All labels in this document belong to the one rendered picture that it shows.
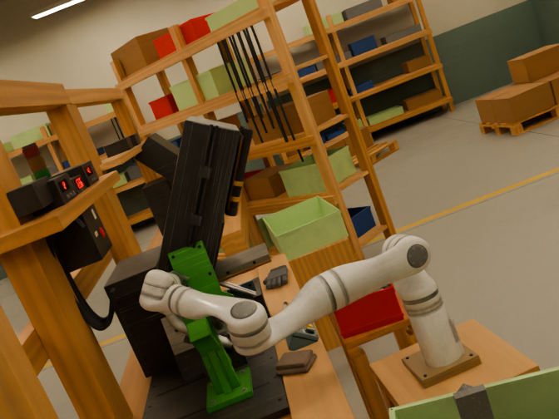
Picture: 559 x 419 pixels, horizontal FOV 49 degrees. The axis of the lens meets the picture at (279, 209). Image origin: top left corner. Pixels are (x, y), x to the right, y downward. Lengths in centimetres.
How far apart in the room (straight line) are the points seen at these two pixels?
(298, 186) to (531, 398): 355
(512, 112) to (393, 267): 621
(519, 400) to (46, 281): 116
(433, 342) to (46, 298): 99
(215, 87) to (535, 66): 448
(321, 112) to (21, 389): 360
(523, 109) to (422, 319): 624
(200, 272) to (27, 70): 965
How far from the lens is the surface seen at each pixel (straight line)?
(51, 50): 1124
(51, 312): 172
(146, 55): 571
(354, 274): 140
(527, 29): 1189
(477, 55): 1152
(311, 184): 458
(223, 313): 135
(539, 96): 776
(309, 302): 137
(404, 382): 160
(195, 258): 190
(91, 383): 178
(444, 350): 155
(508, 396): 132
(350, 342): 199
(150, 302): 154
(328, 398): 155
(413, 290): 150
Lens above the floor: 167
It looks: 12 degrees down
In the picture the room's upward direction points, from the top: 21 degrees counter-clockwise
